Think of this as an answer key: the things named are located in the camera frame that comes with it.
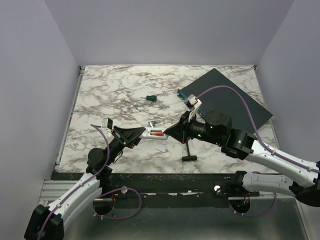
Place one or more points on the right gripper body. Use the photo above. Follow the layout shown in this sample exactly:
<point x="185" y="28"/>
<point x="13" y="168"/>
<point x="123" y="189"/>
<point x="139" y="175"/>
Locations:
<point x="192" y="128"/>

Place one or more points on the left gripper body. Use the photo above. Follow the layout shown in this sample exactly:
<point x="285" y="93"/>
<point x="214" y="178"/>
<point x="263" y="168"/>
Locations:
<point x="123" y="138"/>

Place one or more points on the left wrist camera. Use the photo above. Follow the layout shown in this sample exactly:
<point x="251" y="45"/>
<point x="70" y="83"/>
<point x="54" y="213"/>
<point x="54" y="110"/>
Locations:
<point x="107" y="124"/>

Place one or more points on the green stubby screwdriver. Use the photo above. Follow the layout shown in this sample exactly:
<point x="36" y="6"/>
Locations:
<point x="150" y="98"/>

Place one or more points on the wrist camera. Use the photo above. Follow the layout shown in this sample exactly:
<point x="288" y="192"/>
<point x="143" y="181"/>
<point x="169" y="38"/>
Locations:
<point x="193" y="103"/>
<point x="107" y="124"/>

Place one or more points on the white remote control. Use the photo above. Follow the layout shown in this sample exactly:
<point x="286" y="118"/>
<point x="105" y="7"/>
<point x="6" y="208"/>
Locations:
<point x="146" y="134"/>

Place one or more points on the white battery cover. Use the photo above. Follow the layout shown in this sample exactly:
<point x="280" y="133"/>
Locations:
<point x="161" y="148"/>

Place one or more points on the aluminium frame rail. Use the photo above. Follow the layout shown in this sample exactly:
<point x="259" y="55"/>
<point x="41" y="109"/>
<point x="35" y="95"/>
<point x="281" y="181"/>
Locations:
<point x="53" y="189"/>

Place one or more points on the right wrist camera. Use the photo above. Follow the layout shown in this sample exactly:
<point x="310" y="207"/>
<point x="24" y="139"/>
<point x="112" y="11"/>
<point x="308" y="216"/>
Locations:
<point x="193" y="103"/>

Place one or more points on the dark network switch box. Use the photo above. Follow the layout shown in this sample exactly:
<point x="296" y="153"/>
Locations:
<point x="226" y="101"/>

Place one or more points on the black hammer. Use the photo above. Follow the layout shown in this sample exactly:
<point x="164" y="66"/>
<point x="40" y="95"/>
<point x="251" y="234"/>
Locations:
<point x="189" y="157"/>

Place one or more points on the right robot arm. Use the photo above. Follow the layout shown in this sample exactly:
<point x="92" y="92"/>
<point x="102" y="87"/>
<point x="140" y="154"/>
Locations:
<point x="294" y="176"/>

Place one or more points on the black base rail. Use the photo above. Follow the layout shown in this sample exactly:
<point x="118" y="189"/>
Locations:
<point x="124" y="190"/>

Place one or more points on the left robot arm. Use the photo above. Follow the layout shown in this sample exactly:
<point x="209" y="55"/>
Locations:
<point x="51" y="222"/>

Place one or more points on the red battery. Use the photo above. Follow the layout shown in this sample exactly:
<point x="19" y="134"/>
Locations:
<point x="157" y="134"/>

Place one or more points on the chrome faucet tap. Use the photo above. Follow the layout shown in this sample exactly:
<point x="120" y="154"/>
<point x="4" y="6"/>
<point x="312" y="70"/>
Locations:
<point x="152" y="123"/>

